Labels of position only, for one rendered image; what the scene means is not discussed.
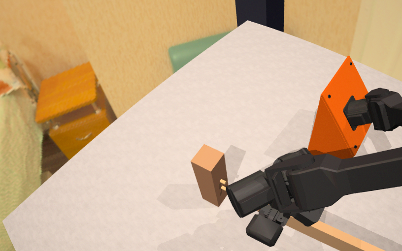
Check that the brown wooden post with two pegs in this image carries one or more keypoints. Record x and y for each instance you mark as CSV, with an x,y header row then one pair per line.
x,y
210,171

